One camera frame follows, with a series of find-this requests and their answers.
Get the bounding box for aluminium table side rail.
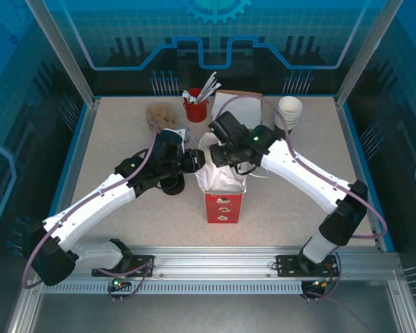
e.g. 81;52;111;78
43;98;102;253

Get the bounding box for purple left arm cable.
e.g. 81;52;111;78
22;119;160;303

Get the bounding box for black plastic cup lid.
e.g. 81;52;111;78
160;176;187;192
162;183;187;197

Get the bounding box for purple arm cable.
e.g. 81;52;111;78
22;119;160;303
214;95;389;303

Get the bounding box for apple print paper bag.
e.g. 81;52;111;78
193;131;270;225

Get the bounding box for aluminium mounting rail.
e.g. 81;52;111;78
31;245;403;282

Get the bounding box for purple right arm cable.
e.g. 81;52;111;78
214;95;389;303

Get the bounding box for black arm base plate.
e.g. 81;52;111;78
92;255;156;278
275;255;340;278

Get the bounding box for metal lower shelf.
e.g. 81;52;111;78
6;270;416;333

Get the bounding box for aluminium frame post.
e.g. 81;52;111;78
24;0;102;109
333;0;395;108

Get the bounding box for red plastic straw holder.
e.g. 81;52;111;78
182;88;209;123

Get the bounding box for brown pulp cup carrier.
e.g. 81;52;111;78
145;105;177;135

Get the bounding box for slotted grey cable duct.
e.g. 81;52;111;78
40;280;304;296

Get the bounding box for white napkins in cardboard box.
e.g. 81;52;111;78
211;89;264;129

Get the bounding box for small LED circuit board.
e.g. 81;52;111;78
107;273;131;293
303;277;333;294

